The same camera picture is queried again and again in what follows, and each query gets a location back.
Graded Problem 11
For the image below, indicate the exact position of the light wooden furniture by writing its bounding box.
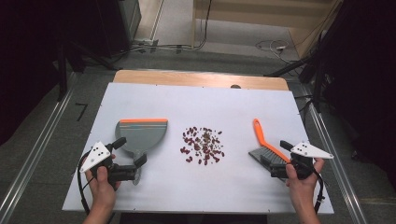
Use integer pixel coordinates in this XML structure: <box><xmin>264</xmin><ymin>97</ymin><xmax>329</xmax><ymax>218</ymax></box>
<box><xmin>191</xmin><ymin>0</ymin><xmax>344</xmax><ymax>61</ymax></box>

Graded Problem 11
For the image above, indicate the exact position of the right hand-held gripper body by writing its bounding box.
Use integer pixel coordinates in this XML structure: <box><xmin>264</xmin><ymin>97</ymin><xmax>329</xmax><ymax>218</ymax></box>
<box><xmin>269</xmin><ymin>141</ymin><xmax>334</xmax><ymax>181</ymax></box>

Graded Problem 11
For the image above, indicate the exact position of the black curtain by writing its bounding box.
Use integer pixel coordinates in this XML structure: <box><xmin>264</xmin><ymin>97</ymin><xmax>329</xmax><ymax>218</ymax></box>
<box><xmin>314</xmin><ymin>0</ymin><xmax>396</xmax><ymax>189</ymax></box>
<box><xmin>0</xmin><ymin>0</ymin><xmax>101</xmax><ymax>147</ymax></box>

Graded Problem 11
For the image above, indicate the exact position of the white floor cable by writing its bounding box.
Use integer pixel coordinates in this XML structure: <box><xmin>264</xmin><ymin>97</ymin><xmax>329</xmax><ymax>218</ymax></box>
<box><xmin>255</xmin><ymin>38</ymin><xmax>301</xmax><ymax>65</ymax></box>

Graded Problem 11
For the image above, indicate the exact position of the person's right hand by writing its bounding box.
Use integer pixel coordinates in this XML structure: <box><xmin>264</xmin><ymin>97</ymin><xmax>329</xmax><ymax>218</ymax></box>
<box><xmin>284</xmin><ymin>157</ymin><xmax>326</xmax><ymax>207</ymax></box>

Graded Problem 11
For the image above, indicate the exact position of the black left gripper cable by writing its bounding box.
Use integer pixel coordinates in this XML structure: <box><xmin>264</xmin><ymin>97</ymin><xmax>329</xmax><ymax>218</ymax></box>
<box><xmin>77</xmin><ymin>150</ymin><xmax>95</xmax><ymax>217</ymax></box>

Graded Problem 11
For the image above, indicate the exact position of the wooden table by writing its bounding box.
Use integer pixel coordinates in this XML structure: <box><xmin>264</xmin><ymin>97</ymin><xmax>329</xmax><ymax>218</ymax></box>
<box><xmin>112</xmin><ymin>69</ymin><xmax>290</xmax><ymax>91</ymax></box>

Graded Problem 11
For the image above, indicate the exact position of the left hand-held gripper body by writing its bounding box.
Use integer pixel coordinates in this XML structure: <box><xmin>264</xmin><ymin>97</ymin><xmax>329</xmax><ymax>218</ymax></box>
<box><xmin>78</xmin><ymin>141</ymin><xmax>139</xmax><ymax>185</ymax></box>

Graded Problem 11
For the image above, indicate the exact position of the pile of red beans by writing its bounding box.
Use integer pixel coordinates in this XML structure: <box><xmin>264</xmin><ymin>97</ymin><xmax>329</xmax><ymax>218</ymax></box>
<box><xmin>179</xmin><ymin>125</ymin><xmax>226</xmax><ymax>166</ymax></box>

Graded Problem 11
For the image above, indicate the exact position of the black floor cable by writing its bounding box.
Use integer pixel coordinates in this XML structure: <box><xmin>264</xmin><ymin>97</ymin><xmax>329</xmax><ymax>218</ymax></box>
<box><xmin>118</xmin><ymin>0</ymin><xmax>215</xmax><ymax>56</ymax></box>

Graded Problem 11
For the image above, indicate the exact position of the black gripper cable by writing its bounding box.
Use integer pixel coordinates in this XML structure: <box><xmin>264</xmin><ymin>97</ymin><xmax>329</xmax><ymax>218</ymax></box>
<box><xmin>77</xmin><ymin>150</ymin><xmax>95</xmax><ymax>217</ymax></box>
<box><xmin>309</xmin><ymin>167</ymin><xmax>327</xmax><ymax>216</ymax></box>

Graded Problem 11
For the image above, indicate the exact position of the black metal stand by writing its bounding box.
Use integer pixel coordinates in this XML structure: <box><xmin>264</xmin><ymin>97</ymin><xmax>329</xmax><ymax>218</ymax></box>
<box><xmin>55</xmin><ymin>40</ymin><xmax>117</xmax><ymax>103</ymax></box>
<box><xmin>263</xmin><ymin>54</ymin><xmax>326</xmax><ymax>114</ymax></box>

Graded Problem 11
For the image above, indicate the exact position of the grey power strip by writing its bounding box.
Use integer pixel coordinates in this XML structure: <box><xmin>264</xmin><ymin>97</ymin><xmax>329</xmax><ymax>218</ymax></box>
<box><xmin>132</xmin><ymin>37</ymin><xmax>161</xmax><ymax>54</ymax></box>

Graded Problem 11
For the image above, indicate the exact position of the white table board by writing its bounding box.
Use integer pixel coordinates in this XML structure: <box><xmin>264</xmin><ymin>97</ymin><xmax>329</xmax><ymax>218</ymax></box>
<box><xmin>61</xmin><ymin>82</ymin><xmax>335</xmax><ymax>216</ymax></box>

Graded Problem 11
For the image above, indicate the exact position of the black cabinet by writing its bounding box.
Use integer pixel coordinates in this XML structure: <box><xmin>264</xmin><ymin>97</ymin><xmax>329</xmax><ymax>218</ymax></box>
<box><xmin>92</xmin><ymin>0</ymin><xmax>143</xmax><ymax>59</ymax></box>

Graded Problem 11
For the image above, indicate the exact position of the grey brush with orange handle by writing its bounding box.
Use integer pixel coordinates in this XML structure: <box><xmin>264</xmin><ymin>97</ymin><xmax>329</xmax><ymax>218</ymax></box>
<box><xmin>247</xmin><ymin>118</ymin><xmax>292</xmax><ymax>182</ymax></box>

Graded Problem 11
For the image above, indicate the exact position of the grey dustpan with orange edge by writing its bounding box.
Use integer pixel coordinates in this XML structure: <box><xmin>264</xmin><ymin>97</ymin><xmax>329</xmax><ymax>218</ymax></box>
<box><xmin>114</xmin><ymin>118</ymin><xmax>169</xmax><ymax>187</ymax></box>

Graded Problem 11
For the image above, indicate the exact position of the person's left hand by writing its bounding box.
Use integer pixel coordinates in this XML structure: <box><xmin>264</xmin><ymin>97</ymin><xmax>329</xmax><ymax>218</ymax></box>
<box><xmin>84</xmin><ymin>153</ymin><xmax>122</xmax><ymax>214</ymax></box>

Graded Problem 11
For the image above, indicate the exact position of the metal floor rail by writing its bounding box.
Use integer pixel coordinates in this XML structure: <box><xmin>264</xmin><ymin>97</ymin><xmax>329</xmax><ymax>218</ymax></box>
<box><xmin>0</xmin><ymin>72</ymin><xmax>79</xmax><ymax>224</ymax></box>
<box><xmin>302</xmin><ymin>92</ymin><xmax>369</xmax><ymax>224</ymax></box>

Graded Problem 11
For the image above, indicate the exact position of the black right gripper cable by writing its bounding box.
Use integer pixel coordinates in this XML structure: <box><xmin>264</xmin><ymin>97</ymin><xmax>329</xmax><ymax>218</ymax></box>
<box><xmin>309</xmin><ymin>167</ymin><xmax>327</xmax><ymax>216</ymax></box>

